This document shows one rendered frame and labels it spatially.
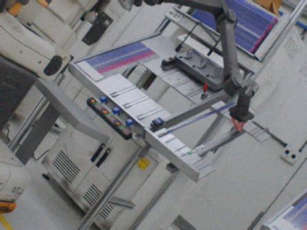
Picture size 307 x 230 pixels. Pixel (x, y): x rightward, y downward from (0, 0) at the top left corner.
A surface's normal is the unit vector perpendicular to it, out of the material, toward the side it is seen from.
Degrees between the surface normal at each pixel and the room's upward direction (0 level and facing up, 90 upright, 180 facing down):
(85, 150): 90
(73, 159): 90
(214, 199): 90
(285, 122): 90
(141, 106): 43
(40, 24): 82
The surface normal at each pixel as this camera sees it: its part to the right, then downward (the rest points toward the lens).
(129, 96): 0.17, -0.82
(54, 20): -0.23, -0.40
